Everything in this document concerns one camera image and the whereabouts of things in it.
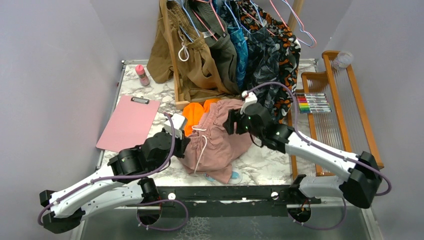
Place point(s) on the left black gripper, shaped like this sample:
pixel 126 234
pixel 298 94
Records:
pixel 183 143

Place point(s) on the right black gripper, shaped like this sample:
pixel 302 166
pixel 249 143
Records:
pixel 234 115

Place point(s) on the pink shorts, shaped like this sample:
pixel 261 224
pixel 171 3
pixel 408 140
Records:
pixel 211 149

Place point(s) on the pink wire hanger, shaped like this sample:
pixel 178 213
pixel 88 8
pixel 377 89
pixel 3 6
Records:
pixel 303 30

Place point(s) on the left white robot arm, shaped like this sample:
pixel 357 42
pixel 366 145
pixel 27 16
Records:
pixel 125 180

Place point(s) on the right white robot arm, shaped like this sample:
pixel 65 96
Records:
pixel 356 177

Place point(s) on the dark leaf print shorts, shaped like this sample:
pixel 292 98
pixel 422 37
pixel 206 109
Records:
pixel 262 51

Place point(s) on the blue patterned hanging shorts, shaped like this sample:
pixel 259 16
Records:
pixel 227 11

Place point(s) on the dark green hanging shorts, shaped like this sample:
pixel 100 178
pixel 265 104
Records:
pixel 217 38

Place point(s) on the orange camo hanging shorts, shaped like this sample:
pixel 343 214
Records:
pixel 277 99

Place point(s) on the pink clipboard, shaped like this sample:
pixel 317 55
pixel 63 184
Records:
pixel 129 124

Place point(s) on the packaged blue toothbrush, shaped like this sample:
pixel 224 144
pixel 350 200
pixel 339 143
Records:
pixel 235 178

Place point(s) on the pink bottle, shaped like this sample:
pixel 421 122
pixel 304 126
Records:
pixel 142 76

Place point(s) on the coloured marker set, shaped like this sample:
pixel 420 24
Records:
pixel 313 103

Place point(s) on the wooden dish rack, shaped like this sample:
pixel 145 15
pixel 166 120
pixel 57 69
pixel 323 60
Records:
pixel 347 127

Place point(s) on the clear plastic cup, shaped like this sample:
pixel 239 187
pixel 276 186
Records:
pixel 342 60

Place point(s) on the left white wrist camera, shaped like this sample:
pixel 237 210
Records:
pixel 178 125

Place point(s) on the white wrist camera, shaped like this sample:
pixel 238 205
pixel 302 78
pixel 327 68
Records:
pixel 249 98
pixel 178 125

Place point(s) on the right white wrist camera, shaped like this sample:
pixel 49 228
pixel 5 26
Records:
pixel 249 98

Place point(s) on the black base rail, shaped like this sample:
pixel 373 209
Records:
pixel 236 201

